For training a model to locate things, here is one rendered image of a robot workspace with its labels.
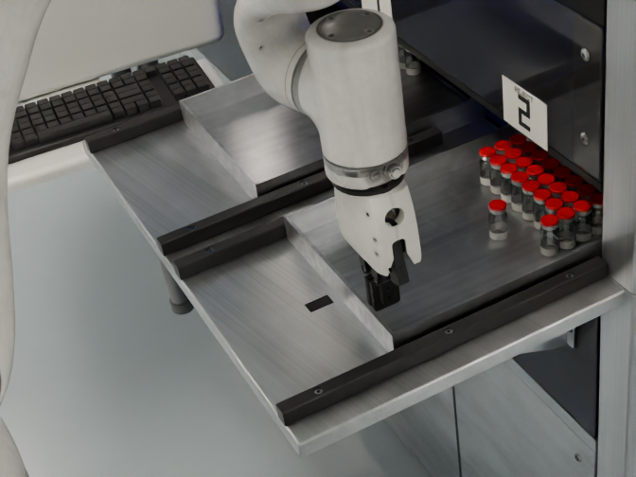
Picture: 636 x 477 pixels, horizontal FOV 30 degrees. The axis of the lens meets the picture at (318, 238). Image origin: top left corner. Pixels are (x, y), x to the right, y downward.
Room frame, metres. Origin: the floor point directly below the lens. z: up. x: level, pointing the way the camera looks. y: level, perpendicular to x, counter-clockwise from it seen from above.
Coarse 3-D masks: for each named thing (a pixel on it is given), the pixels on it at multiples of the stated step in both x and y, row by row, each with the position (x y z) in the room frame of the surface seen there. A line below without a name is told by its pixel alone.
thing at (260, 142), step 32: (192, 96) 1.48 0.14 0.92; (224, 96) 1.49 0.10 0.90; (256, 96) 1.51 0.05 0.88; (416, 96) 1.44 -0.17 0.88; (448, 96) 1.42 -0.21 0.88; (192, 128) 1.44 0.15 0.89; (224, 128) 1.43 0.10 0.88; (256, 128) 1.42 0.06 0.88; (288, 128) 1.41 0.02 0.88; (416, 128) 1.32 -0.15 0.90; (448, 128) 1.33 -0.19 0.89; (224, 160) 1.33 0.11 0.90; (256, 160) 1.34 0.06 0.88; (288, 160) 1.32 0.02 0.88; (320, 160) 1.26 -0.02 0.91; (256, 192) 1.23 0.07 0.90
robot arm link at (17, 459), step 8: (0, 416) 0.69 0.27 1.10; (0, 424) 0.68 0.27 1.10; (0, 432) 0.67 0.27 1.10; (8, 432) 0.68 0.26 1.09; (0, 440) 0.66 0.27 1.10; (8, 440) 0.67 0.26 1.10; (0, 448) 0.65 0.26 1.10; (8, 448) 0.66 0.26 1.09; (16, 448) 0.67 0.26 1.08; (0, 456) 0.65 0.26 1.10; (8, 456) 0.65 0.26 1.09; (16, 456) 0.66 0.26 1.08; (0, 464) 0.64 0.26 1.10; (8, 464) 0.65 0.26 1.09; (16, 464) 0.66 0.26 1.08; (0, 472) 0.64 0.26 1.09; (8, 472) 0.64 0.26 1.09; (16, 472) 0.65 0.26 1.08; (24, 472) 0.66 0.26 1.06
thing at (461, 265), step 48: (480, 144) 1.25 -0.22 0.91; (432, 192) 1.20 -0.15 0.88; (480, 192) 1.18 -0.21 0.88; (336, 240) 1.13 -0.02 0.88; (432, 240) 1.10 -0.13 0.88; (480, 240) 1.09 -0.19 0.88; (528, 240) 1.07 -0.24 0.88; (336, 288) 1.03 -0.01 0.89; (432, 288) 1.02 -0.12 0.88; (480, 288) 1.00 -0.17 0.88; (384, 336) 0.93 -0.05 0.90
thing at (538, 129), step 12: (504, 84) 1.16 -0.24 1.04; (516, 84) 1.14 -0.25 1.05; (504, 96) 1.17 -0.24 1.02; (516, 96) 1.14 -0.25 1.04; (528, 96) 1.12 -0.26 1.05; (504, 108) 1.17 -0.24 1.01; (516, 108) 1.15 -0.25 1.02; (540, 108) 1.10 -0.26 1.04; (516, 120) 1.15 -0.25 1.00; (528, 120) 1.12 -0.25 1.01; (540, 120) 1.10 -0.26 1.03; (528, 132) 1.12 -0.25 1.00; (540, 132) 1.10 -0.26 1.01; (540, 144) 1.10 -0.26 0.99
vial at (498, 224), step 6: (504, 210) 1.08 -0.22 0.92; (492, 216) 1.09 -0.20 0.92; (498, 216) 1.08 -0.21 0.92; (504, 216) 1.08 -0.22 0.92; (492, 222) 1.08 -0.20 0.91; (498, 222) 1.08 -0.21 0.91; (504, 222) 1.08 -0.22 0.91; (492, 228) 1.09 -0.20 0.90; (498, 228) 1.08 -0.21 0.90; (504, 228) 1.08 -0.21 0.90; (492, 234) 1.09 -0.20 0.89; (498, 234) 1.08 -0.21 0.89; (504, 234) 1.08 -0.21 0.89
